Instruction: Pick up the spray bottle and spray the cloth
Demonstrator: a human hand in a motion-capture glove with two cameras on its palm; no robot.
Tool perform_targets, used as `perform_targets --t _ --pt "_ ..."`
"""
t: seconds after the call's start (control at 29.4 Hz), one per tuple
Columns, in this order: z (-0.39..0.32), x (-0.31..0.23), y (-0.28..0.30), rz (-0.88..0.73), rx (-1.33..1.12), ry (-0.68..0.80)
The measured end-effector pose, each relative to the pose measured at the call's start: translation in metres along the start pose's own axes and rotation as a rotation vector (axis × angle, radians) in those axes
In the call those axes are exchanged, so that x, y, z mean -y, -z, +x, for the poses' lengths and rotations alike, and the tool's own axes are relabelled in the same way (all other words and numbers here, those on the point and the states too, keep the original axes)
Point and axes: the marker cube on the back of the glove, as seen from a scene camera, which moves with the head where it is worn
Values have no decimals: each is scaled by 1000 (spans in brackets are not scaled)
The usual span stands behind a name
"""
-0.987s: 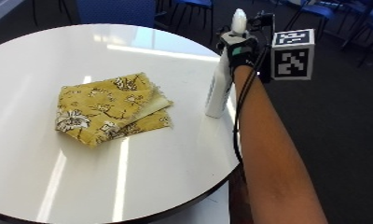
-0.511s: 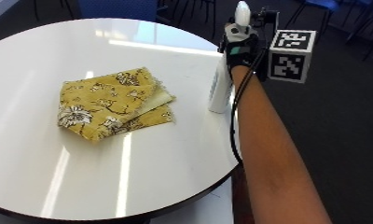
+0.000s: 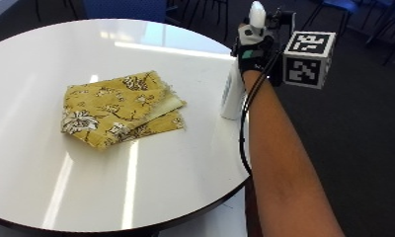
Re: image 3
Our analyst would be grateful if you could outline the white plastic bottle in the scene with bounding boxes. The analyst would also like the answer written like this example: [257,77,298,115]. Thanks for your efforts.
[220,58,246,121]

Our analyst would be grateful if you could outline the yellow floral folded cloth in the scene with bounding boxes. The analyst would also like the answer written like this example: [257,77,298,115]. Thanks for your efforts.
[58,69,188,150]

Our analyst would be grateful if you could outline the black metal chair legs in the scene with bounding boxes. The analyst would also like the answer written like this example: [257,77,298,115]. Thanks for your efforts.
[165,0,230,30]

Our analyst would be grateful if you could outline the black glove-mounted camera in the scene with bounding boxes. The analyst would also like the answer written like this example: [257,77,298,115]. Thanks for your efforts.
[263,9,297,32]

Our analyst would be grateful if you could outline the blue chair backrest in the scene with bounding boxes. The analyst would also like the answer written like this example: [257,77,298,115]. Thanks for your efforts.
[80,0,168,24]

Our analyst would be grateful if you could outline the white cube with black markers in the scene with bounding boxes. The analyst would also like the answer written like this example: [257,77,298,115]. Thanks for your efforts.
[281,30,338,90]

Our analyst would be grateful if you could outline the black glove cable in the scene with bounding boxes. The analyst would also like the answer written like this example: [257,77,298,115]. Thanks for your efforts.
[237,48,283,176]

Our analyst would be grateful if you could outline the blue chair with black legs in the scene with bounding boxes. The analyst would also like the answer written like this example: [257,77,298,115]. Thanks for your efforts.
[299,0,395,67]

